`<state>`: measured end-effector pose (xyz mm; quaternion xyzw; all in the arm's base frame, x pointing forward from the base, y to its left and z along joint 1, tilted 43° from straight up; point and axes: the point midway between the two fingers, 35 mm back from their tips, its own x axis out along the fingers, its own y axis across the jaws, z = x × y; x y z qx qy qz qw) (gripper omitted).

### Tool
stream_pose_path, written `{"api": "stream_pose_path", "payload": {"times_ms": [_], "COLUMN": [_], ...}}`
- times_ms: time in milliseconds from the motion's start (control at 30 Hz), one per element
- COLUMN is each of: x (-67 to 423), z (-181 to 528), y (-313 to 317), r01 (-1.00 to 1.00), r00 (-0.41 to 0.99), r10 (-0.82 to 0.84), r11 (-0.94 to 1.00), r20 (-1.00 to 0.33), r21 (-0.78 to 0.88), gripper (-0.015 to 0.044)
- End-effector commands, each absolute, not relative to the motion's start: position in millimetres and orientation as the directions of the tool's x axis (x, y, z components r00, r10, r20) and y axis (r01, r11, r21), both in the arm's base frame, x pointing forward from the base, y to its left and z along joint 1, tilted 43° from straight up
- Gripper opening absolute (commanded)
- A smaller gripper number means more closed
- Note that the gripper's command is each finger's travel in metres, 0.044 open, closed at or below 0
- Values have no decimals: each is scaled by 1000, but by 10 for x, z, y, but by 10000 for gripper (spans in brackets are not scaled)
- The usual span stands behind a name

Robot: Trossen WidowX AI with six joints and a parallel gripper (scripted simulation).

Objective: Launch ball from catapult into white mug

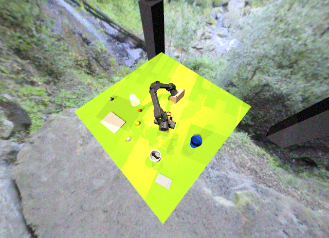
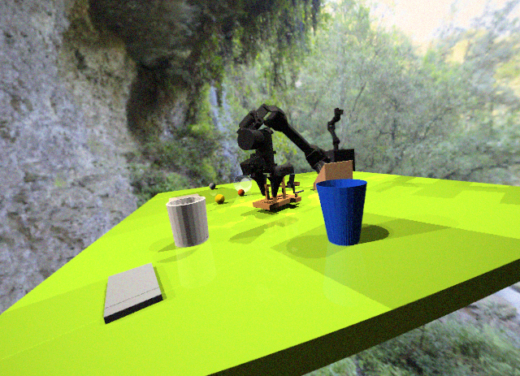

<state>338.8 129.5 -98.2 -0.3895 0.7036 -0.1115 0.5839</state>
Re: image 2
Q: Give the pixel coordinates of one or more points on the blue cup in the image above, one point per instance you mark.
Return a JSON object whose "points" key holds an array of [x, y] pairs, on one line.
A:
{"points": [[342, 202]]}

